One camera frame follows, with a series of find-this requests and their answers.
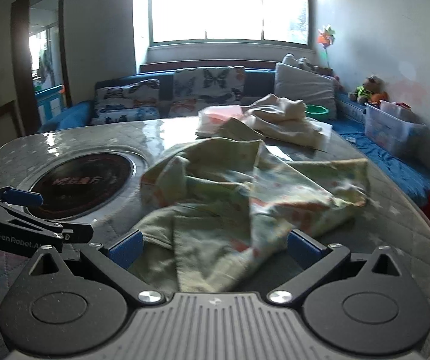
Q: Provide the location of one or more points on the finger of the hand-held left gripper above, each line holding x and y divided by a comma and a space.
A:
78, 232
21, 196

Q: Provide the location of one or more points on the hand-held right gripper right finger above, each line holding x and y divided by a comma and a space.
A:
305, 249

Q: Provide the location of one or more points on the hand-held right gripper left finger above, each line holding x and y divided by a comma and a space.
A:
125, 250

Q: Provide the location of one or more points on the green patterned baby garment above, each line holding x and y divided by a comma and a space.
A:
237, 202

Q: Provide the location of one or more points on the hanging clothes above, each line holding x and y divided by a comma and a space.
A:
43, 63

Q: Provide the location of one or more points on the round black induction hob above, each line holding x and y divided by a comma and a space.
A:
87, 183

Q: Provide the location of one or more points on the grey quilted star table cover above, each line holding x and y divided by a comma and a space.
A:
87, 135

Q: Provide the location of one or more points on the blue white cabinet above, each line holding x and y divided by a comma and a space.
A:
50, 103

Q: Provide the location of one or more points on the blue sofa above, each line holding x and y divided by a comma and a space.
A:
387, 157

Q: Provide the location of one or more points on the beige garment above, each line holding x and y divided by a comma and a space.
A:
282, 120

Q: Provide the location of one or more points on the green plastic bowl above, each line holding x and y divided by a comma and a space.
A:
317, 111

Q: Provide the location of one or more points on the clear plastic storage box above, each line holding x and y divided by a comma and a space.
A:
391, 129

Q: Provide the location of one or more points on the plastic bag with pink pack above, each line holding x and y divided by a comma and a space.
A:
218, 118

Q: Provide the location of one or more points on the grey pillow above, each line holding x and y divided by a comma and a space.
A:
305, 86

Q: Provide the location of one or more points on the orange toy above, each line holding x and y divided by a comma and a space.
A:
379, 98

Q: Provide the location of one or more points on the brown teddy bear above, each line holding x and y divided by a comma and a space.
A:
367, 88

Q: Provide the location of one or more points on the large butterfly print cushion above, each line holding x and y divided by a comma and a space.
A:
209, 86

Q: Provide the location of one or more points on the black white plush toy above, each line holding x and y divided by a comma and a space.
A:
309, 63

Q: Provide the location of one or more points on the grey plush toy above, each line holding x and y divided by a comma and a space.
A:
290, 60

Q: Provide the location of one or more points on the colourful pinwheel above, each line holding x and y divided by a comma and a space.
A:
327, 39

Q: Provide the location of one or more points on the window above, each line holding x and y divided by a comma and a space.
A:
226, 3

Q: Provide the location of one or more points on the dark wooden door frame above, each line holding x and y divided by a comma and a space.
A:
19, 63

